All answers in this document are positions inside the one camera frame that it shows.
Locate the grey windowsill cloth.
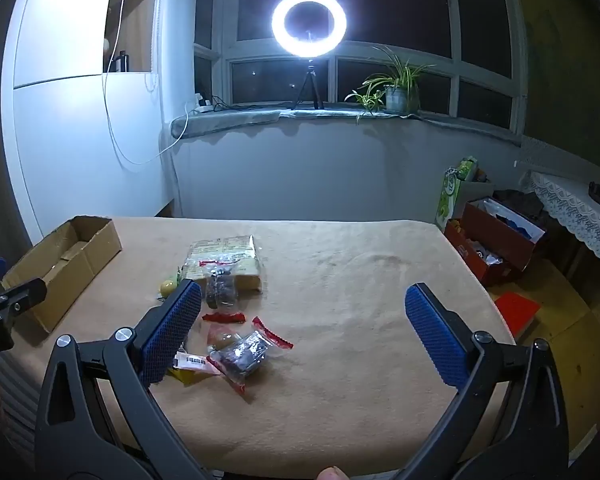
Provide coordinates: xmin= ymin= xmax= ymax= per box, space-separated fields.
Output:
xmin=170 ymin=105 xmax=523 ymax=148

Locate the yellow snack packet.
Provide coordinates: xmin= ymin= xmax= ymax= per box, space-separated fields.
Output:
xmin=167 ymin=367 xmax=201 ymax=385

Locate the sliced bread packet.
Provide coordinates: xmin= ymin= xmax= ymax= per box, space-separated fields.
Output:
xmin=182 ymin=235 xmax=266 ymax=296

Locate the dark yellow curtain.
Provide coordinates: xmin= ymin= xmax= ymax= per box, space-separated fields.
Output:
xmin=510 ymin=0 xmax=600 ymax=171

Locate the white cable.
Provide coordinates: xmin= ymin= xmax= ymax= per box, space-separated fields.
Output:
xmin=102 ymin=0 xmax=191 ymax=166

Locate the wooden shelf niche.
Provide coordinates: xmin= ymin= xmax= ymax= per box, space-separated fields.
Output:
xmin=102 ymin=0 xmax=160 ymax=75

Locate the large open red box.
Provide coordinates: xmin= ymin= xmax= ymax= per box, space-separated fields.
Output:
xmin=462 ymin=197 xmax=546 ymax=271

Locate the white framed window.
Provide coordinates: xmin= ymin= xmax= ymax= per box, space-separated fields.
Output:
xmin=194 ymin=0 xmax=526 ymax=136

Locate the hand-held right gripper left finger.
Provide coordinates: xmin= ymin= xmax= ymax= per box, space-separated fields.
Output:
xmin=35 ymin=280 xmax=202 ymax=480

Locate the white cabinet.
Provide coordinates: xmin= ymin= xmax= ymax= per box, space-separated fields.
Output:
xmin=0 ymin=0 xmax=161 ymax=241

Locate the potted spider plant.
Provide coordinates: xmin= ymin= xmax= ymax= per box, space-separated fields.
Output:
xmin=344 ymin=45 xmax=437 ymax=123

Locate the brown cardboard box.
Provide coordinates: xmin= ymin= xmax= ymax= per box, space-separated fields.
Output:
xmin=1 ymin=216 xmax=122 ymax=333

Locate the low red box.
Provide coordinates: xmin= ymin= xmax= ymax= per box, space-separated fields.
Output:
xmin=444 ymin=220 xmax=523 ymax=286

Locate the white ribbed radiator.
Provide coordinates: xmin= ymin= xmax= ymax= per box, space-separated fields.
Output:
xmin=0 ymin=350 xmax=46 ymax=466

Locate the green carton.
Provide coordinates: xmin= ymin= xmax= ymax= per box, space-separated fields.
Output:
xmin=435 ymin=156 xmax=481 ymax=231

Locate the red book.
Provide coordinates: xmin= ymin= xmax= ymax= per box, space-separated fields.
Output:
xmin=494 ymin=291 xmax=542 ymax=338

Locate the white lace tablecloth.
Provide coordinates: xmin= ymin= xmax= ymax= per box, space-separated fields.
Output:
xmin=522 ymin=170 xmax=600 ymax=301

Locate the white red label snack bar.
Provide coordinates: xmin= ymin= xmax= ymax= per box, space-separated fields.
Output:
xmin=174 ymin=351 xmax=221 ymax=375

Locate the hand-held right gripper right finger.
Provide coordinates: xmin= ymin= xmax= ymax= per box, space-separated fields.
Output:
xmin=405 ymin=282 xmax=571 ymax=480

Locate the clear packet of dark prunes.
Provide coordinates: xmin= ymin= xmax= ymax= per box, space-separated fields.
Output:
xmin=200 ymin=259 xmax=241 ymax=310
xmin=207 ymin=316 xmax=293 ymax=392

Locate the white ring light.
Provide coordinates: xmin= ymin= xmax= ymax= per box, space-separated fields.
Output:
xmin=271 ymin=0 xmax=348 ymax=58

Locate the dark bag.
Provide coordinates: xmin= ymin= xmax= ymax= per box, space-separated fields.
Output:
xmin=492 ymin=189 xmax=548 ymax=221

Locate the clear packet of tan snack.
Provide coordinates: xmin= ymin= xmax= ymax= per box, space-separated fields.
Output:
xmin=206 ymin=325 xmax=241 ymax=351

